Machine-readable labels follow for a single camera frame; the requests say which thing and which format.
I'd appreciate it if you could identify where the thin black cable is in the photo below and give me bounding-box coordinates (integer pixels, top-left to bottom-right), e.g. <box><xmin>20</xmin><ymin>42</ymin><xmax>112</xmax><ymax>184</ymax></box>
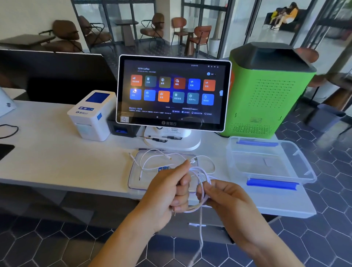
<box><xmin>0</xmin><ymin>124</ymin><xmax>19</xmax><ymax>139</ymax></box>

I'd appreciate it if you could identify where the white label printer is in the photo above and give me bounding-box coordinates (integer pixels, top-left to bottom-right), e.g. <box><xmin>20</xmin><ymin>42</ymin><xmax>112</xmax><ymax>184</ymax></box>
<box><xmin>67</xmin><ymin>90</ymin><xmax>117</xmax><ymax>142</ymax></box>

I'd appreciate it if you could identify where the clear plastic lid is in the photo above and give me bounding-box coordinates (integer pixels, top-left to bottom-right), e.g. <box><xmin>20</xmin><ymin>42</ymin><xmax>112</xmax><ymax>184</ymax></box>
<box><xmin>128</xmin><ymin>150</ymin><xmax>205</xmax><ymax>193</ymax></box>

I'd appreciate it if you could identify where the dark pedestal table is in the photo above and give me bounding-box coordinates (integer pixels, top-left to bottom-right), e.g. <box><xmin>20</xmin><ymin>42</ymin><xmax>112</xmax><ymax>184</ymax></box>
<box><xmin>114</xmin><ymin>19</ymin><xmax>139</xmax><ymax>47</ymax></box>

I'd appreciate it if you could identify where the black mat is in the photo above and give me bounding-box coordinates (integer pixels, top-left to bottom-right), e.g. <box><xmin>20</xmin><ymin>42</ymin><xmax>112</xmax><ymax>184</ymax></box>
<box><xmin>0</xmin><ymin>143</ymin><xmax>15</xmax><ymax>161</ymax></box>

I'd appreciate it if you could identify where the grey under-table drawer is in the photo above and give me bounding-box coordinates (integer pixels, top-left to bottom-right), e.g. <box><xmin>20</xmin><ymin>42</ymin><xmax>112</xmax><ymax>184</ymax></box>
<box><xmin>158</xmin><ymin>205</ymin><xmax>279</xmax><ymax>245</ymax></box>

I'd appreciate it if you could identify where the person's right hand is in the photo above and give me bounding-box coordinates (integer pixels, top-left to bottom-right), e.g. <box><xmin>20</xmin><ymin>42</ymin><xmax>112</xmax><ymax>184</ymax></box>
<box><xmin>195</xmin><ymin>179</ymin><xmax>269</xmax><ymax>247</ymax></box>

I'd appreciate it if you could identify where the white cable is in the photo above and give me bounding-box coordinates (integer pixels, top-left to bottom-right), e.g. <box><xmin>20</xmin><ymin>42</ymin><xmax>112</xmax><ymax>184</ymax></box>
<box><xmin>172</xmin><ymin>166</ymin><xmax>213</xmax><ymax>267</ymax></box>
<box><xmin>140</xmin><ymin>150</ymin><xmax>216</xmax><ymax>176</ymax></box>
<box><xmin>128</xmin><ymin>149</ymin><xmax>182</xmax><ymax>181</ymax></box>

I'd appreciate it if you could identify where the green cabinet machine grey top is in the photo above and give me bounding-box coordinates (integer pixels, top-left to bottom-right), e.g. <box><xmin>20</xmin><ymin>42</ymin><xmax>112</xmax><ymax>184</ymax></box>
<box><xmin>220</xmin><ymin>41</ymin><xmax>317</xmax><ymax>139</ymax></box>

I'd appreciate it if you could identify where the small round brown table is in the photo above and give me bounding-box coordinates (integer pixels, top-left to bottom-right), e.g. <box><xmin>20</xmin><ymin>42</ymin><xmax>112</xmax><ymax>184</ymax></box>
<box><xmin>181</xmin><ymin>27</ymin><xmax>196</xmax><ymax>57</ymax></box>

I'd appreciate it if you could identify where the clear container with blue clips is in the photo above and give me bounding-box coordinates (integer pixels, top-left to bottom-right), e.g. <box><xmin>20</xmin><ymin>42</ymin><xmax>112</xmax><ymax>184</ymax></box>
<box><xmin>226</xmin><ymin>136</ymin><xmax>318</xmax><ymax>191</ymax></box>

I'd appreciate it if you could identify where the black receipt printer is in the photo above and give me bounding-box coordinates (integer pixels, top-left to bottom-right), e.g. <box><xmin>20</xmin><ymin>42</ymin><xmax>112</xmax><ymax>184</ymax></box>
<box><xmin>106</xmin><ymin>111</ymin><xmax>142</xmax><ymax>138</ymax></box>

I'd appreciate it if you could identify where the dark low table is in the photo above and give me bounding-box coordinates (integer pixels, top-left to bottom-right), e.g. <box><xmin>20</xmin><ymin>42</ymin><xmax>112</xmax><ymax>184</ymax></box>
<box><xmin>0</xmin><ymin>34</ymin><xmax>55</xmax><ymax>51</ymax></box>

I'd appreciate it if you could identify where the black sofa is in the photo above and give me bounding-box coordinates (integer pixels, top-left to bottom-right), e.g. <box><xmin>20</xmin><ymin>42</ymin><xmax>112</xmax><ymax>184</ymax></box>
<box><xmin>263</xmin><ymin>8</ymin><xmax>307</xmax><ymax>33</ymax></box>

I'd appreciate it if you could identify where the white touchscreen terminal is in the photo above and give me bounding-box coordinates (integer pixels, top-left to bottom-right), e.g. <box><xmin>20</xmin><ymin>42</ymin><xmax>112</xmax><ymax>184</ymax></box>
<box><xmin>115</xmin><ymin>54</ymin><xmax>232</xmax><ymax>151</ymax></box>

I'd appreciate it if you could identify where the large black monitor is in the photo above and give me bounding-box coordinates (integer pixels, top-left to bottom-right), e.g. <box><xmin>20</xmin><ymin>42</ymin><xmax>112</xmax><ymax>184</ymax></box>
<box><xmin>0</xmin><ymin>49</ymin><xmax>118</xmax><ymax>105</ymax></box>

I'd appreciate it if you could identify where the round wooden table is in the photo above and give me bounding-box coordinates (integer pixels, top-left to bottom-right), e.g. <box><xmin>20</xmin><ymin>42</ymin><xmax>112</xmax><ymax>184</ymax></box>
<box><xmin>324</xmin><ymin>72</ymin><xmax>352</xmax><ymax>110</ymax></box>

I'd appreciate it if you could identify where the white planter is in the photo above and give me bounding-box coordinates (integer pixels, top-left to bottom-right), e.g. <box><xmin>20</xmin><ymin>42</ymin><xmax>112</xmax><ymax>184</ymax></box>
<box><xmin>208</xmin><ymin>8</ymin><xmax>222</xmax><ymax>58</ymax></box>

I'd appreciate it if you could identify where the person's left hand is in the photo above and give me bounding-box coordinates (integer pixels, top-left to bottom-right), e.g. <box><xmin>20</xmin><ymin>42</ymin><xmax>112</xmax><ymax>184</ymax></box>
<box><xmin>136</xmin><ymin>160</ymin><xmax>193</xmax><ymax>235</ymax></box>

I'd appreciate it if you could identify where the brown padded armchair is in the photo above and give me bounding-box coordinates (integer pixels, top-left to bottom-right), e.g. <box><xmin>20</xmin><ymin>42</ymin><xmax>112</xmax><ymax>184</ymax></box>
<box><xmin>38</xmin><ymin>19</ymin><xmax>83</xmax><ymax>53</ymax></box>
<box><xmin>78</xmin><ymin>15</ymin><xmax>113</xmax><ymax>51</ymax></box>
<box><xmin>140</xmin><ymin>12</ymin><xmax>165</xmax><ymax>47</ymax></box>

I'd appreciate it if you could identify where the white appliance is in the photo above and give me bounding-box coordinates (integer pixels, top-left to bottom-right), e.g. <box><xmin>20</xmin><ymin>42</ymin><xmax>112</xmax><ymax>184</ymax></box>
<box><xmin>0</xmin><ymin>87</ymin><xmax>17</xmax><ymax>117</ymax></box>

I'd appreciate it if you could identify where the grey waste bin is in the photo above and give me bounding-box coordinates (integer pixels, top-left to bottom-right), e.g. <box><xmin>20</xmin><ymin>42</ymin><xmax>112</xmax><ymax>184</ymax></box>
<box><xmin>305</xmin><ymin>104</ymin><xmax>347</xmax><ymax>133</ymax></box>

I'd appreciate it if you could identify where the orange brown chair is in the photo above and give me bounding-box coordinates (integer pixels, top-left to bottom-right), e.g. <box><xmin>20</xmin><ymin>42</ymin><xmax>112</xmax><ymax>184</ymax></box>
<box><xmin>171</xmin><ymin>17</ymin><xmax>190</xmax><ymax>53</ymax></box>
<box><xmin>189</xmin><ymin>25</ymin><xmax>212</xmax><ymax>58</ymax></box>
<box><xmin>296</xmin><ymin>47</ymin><xmax>329</xmax><ymax>97</ymax></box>

